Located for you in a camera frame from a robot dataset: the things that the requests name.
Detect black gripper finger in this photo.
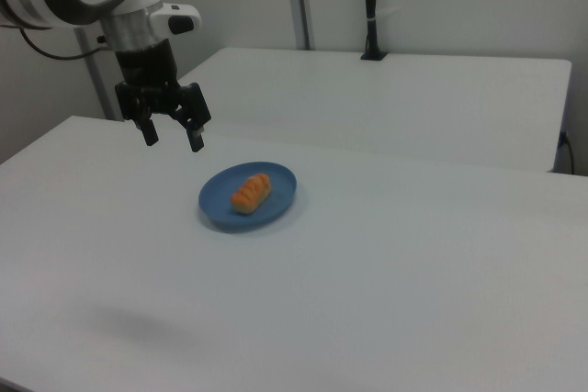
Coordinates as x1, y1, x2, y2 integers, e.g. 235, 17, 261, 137
114, 82, 160, 147
168, 82, 213, 153

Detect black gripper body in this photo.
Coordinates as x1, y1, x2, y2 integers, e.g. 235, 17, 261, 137
113, 37, 186, 117

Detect orange glazed bread roll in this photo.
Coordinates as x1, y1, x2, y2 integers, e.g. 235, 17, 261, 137
230, 173, 273, 216

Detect blue round plate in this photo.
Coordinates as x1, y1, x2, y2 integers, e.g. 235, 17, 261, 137
198, 161, 299, 234

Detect white side table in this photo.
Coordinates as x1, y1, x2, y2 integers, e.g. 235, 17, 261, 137
175, 46, 573, 174

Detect black pole with clamp base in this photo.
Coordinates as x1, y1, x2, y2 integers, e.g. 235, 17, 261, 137
359, 0, 388, 62

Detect aluminium wall frame post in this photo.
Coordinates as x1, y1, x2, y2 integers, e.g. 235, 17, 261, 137
283, 0, 317, 50
74, 27, 119, 122

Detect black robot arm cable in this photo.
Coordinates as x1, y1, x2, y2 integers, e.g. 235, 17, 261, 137
17, 27, 110, 62

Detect black cable beside table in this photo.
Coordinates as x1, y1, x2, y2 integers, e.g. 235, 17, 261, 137
558, 131, 578, 175

